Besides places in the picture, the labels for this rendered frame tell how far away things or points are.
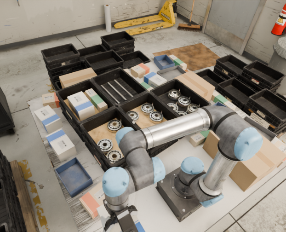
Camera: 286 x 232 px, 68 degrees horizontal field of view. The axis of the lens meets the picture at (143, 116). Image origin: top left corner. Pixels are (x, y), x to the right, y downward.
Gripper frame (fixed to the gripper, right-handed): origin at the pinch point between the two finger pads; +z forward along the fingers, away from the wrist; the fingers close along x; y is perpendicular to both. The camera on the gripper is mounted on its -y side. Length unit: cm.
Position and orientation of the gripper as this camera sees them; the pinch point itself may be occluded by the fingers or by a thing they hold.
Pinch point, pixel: (122, 224)
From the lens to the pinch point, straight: 94.2
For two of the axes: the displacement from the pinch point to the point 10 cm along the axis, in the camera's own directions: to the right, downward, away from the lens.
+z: -0.5, 6.9, 7.2
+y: -5.4, -6.2, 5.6
